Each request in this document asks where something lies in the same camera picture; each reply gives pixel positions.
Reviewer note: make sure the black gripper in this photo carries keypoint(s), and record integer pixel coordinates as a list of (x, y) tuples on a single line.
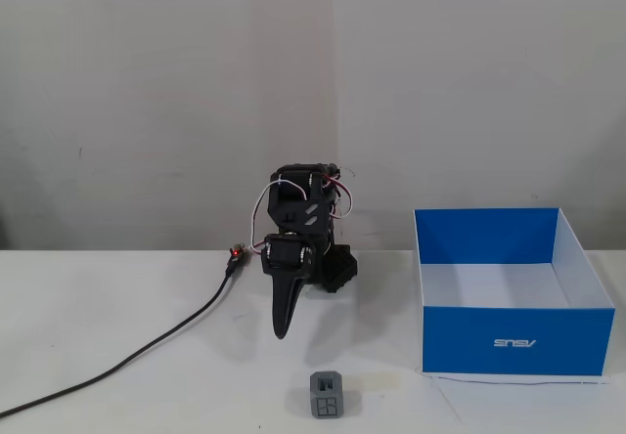
[(286, 256)]

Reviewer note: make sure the gray 3d-printed block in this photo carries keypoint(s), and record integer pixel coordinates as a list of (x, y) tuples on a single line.
[(326, 395)]

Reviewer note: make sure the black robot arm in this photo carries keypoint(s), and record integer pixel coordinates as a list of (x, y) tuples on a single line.
[(293, 209)]

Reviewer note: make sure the blue white cardboard box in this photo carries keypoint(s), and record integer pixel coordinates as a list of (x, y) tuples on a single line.
[(513, 341)]

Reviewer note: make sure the red white board lead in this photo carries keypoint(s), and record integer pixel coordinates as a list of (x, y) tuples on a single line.
[(255, 247)]

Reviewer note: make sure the small controller board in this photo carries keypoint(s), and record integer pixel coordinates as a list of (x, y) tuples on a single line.
[(236, 253)]

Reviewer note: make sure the clear tape patch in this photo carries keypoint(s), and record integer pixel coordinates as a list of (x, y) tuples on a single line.
[(374, 380)]

